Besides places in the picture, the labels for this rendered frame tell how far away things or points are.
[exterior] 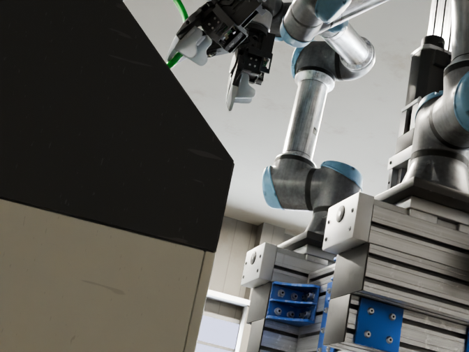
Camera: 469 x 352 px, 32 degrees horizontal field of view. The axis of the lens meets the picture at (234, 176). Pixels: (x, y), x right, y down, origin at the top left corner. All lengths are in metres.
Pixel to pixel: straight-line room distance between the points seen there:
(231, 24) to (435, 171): 0.49
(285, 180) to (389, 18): 3.52
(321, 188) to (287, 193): 0.09
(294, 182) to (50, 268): 0.99
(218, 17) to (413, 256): 0.58
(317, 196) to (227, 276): 8.17
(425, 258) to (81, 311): 0.65
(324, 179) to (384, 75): 4.18
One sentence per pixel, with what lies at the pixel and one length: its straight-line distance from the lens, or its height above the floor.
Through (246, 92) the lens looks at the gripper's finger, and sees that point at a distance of 1.82.
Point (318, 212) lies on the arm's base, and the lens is 2.08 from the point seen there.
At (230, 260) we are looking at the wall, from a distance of 10.29.
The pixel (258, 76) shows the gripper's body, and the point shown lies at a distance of 1.86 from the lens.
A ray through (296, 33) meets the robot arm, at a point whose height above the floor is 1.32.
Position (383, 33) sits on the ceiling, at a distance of 5.73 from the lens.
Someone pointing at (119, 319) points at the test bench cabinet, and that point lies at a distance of 1.26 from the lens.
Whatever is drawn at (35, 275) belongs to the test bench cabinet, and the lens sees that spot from 1.26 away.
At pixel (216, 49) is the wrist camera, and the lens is 1.85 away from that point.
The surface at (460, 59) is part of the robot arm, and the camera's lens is 1.60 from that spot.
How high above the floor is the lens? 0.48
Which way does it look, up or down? 19 degrees up
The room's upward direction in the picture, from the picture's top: 12 degrees clockwise
